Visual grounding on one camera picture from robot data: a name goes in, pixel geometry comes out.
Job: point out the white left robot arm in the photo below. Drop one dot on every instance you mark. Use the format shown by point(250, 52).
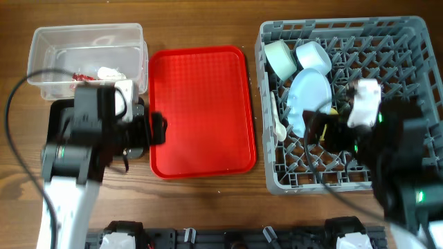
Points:
point(85, 134)

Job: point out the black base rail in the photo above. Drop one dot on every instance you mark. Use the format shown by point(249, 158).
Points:
point(298, 237)

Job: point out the grey dishwasher rack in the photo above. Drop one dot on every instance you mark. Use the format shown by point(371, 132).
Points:
point(397, 51)

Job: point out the light blue bowl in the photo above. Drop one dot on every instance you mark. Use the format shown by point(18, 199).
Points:
point(313, 55)

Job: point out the mint green bowl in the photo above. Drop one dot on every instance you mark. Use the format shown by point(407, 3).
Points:
point(280, 59)

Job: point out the white plastic fork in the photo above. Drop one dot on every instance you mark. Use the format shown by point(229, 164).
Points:
point(322, 137)

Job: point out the yellow plastic cup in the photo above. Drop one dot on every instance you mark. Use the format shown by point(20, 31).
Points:
point(333, 112)

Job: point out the white crumpled tissue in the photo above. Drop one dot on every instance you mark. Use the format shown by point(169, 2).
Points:
point(105, 73)

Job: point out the red strawberry cake wrapper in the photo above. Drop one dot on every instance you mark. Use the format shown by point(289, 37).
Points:
point(85, 79)

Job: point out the white plastic spoon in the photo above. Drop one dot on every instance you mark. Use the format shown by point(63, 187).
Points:
point(279, 129)

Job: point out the light blue plate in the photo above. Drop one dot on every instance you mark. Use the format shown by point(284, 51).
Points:
point(309, 89)

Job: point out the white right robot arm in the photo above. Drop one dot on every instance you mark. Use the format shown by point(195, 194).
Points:
point(392, 149)

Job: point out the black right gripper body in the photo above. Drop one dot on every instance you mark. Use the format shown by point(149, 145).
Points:
point(340, 136)

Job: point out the black plastic tray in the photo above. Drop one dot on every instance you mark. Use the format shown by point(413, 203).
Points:
point(59, 126)

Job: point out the clear plastic bin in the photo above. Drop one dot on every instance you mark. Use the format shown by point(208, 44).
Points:
point(84, 49)

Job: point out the red plastic tray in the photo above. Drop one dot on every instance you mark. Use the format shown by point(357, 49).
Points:
point(204, 95)

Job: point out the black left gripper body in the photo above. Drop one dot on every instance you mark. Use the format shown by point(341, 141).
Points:
point(138, 132)

